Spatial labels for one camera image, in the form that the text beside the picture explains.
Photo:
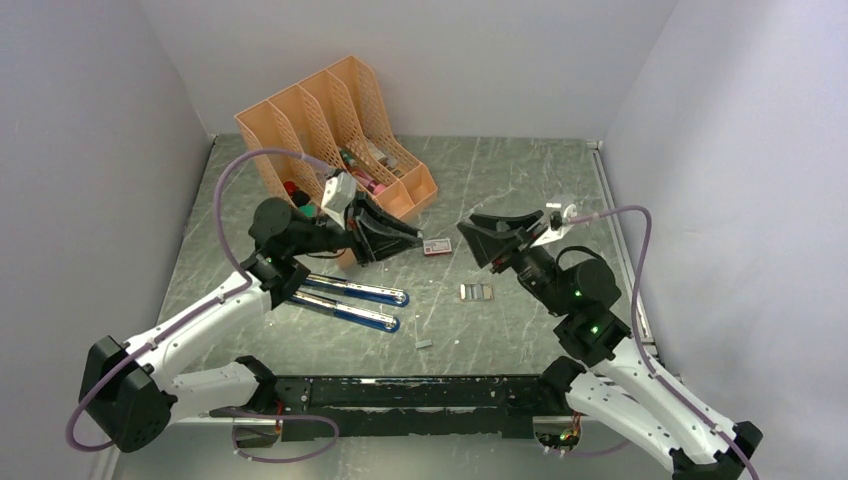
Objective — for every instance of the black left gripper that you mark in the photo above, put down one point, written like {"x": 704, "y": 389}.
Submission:
{"x": 382, "y": 244}

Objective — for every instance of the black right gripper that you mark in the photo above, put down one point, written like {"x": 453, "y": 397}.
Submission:
{"x": 486, "y": 244}

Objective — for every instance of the small staple box sleeve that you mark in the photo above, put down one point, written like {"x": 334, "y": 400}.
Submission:
{"x": 437, "y": 246}

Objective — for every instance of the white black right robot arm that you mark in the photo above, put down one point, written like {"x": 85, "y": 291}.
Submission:
{"x": 607, "y": 372}

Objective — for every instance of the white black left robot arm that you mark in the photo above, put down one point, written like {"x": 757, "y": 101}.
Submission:
{"x": 135, "y": 389}

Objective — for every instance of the pink marker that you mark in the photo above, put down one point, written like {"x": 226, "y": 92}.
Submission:
{"x": 368, "y": 182}

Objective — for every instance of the green round item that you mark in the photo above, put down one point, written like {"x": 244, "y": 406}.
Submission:
{"x": 310, "y": 211}

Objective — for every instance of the green capped marker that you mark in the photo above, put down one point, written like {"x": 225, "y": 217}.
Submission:
{"x": 347, "y": 158}

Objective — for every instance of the grey white item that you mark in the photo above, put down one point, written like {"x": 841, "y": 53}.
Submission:
{"x": 381, "y": 157}

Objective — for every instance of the black round item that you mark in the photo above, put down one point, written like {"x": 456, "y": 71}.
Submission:
{"x": 300, "y": 198}

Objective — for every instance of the red round item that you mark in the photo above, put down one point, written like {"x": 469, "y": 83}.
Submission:
{"x": 290, "y": 187}

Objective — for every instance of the orange plastic file organizer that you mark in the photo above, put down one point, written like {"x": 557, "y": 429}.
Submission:
{"x": 341, "y": 107}

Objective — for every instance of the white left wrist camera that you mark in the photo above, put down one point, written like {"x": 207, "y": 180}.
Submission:
{"x": 340, "y": 190}

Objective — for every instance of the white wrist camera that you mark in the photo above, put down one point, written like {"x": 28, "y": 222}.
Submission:
{"x": 340, "y": 190}
{"x": 558, "y": 222}

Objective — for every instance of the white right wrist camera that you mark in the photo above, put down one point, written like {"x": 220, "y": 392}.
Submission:
{"x": 558, "y": 222}

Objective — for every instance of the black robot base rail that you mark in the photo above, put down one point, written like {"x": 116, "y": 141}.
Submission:
{"x": 311, "y": 407}

